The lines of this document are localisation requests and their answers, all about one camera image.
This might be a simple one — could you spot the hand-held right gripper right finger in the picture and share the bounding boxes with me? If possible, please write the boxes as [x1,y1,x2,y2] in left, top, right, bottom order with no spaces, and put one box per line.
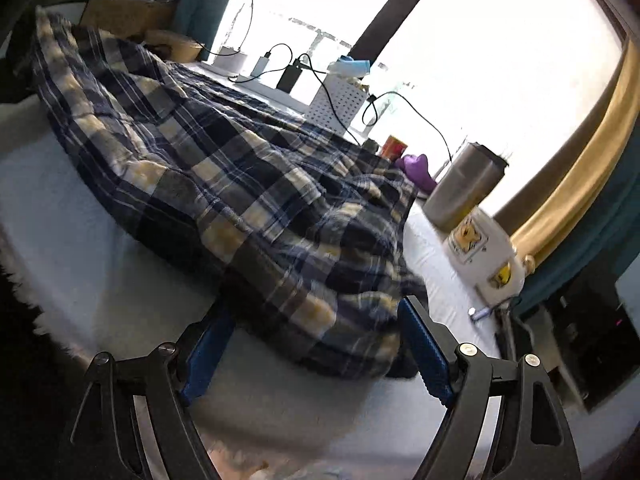
[397,295,576,480]

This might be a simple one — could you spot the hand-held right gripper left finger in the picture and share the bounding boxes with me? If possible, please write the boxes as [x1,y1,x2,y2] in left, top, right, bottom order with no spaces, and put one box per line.
[70,305,236,480]

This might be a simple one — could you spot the plaid pants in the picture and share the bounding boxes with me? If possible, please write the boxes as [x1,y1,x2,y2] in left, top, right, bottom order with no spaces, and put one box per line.
[30,10,431,381]

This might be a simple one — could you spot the stainless steel tumbler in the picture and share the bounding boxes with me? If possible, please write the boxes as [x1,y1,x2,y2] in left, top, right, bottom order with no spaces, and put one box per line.
[422,142,508,233]

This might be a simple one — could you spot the teal curtain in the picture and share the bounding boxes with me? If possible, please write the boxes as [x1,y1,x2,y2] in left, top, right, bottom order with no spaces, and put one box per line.
[520,225,640,316]
[175,0,238,53]

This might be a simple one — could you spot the dark cabinet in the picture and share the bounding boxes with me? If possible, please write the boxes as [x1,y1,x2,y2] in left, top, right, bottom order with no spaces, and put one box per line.
[525,260,640,413]

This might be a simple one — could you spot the white textured bedspread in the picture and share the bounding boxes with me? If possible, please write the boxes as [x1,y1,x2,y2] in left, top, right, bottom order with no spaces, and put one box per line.
[0,95,506,461]

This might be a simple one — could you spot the purple cloth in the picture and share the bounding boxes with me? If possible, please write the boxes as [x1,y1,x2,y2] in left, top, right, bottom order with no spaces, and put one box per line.
[395,154,437,189]

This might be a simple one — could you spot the red can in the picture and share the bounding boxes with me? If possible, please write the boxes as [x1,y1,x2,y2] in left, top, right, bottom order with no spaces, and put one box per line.
[380,135,408,161]

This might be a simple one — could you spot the gold curtain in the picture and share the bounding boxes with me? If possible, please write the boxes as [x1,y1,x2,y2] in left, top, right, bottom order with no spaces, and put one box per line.
[510,35,640,266]

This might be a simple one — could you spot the white perforated basket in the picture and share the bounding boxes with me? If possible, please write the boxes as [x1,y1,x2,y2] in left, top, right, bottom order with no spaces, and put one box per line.
[305,72,368,136]

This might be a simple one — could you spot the white power strip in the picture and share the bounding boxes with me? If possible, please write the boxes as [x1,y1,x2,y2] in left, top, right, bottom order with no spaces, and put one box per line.
[231,72,301,98]

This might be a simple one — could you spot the black power bank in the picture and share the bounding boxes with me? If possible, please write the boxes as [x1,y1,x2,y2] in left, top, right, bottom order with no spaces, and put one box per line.
[276,60,306,94]

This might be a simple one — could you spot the blue plastic packet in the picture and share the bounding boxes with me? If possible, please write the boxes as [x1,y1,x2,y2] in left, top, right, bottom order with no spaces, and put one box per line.
[327,57,372,79]

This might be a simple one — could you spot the white power bank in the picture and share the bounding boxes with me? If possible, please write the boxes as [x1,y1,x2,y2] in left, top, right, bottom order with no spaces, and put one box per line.
[250,52,273,79]

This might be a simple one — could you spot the tan round container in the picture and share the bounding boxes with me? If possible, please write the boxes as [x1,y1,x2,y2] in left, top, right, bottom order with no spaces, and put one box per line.
[145,30,203,63]

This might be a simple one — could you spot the cardboard box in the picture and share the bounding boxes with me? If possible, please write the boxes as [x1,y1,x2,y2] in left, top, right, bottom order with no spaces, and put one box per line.
[80,0,176,42]

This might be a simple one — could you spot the black cable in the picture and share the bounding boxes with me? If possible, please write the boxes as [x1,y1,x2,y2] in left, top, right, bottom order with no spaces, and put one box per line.
[362,91,453,166]
[202,42,293,68]
[295,52,381,133]

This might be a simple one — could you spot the dark window post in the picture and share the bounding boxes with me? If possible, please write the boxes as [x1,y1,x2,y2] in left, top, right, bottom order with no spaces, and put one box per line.
[352,0,436,61]

